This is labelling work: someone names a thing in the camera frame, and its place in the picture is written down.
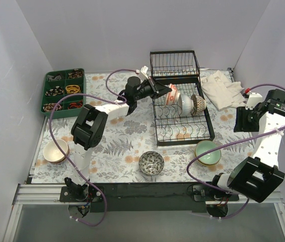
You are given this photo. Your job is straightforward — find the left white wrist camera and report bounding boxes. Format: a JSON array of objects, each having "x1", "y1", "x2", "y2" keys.
[{"x1": 135, "y1": 66, "x2": 149, "y2": 81}]

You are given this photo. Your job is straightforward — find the grey leaf patterned bowl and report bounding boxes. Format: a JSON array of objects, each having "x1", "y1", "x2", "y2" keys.
[{"x1": 138, "y1": 151, "x2": 165, "y2": 176}]

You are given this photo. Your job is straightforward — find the red floral bowl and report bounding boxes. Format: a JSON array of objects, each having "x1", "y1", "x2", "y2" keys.
[{"x1": 165, "y1": 84, "x2": 180, "y2": 106}]

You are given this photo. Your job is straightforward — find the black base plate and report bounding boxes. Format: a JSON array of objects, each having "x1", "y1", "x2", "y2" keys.
[{"x1": 59, "y1": 181, "x2": 239, "y2": 213}]

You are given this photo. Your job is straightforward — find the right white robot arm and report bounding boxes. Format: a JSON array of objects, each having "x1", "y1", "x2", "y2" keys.
[{"x1": 209, "y1": 89, "x2": 285, "y2": 203}]

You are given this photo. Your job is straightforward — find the mint green bowl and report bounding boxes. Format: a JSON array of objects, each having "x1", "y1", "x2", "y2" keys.
[{"x1": 194, "y1": 140, "x2": 222, "y2": 159}]

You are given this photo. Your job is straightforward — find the aluminium frame rail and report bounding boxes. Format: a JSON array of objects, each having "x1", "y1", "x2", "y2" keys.
[{"x1": 13, "y1": 184, "x2": 284, "y2": 204}]

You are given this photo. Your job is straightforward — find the cream white bowl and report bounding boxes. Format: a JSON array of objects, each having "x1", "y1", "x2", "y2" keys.
[{"x1": 43, "y1": 139, "x2": 69, "y2": 164}]

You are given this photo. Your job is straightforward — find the black wire dish rack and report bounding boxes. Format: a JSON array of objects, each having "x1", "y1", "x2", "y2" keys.
[{"x1": 150, "y1": 50, "x2": 215, "y2": 146}]

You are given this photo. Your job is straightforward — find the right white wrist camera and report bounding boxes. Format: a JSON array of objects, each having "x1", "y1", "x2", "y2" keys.
[{"x1": 243, "y1": 88, "x2": 263, "y2": 110}]

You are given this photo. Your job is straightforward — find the white folded cloth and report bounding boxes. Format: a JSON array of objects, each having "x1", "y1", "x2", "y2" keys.
[{"x1": 200, "y1": 71, "x2": 246, "y2": 111}]

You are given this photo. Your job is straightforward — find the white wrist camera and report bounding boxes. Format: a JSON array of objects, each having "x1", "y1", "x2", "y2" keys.
[
  {"x1": 243, "y1": 88, "x2": 263, "y2": 110},
  {"x1": 135, "y1": 66, "x2": 149, "y2": 81}
]

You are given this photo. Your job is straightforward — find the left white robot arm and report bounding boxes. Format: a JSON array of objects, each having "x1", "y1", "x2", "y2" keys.
[{"x1": 64, "y1": 76, "x2": 172, "y2": 202}]

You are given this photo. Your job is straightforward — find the green compartment tray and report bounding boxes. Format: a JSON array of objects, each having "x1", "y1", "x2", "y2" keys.
[{"x1": 40, "y1": 68, "x2": 86, "y2": 119}]

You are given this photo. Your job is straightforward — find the brown patterned bowl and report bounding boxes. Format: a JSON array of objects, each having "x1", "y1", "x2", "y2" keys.
[{"x1": 190, "y1": 94, "x2": 206, "y2": 116}]

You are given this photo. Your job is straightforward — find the plain white bowl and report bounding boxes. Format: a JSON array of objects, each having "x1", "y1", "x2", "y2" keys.
[{"x1": 178, "y1": 94, "x2": 193, "y2": 117}]

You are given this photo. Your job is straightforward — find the yellow bowl under green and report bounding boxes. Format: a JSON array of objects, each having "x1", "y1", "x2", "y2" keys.
[{"x1": 197, "y1": 157, "x2": 220, "y2": 166}]

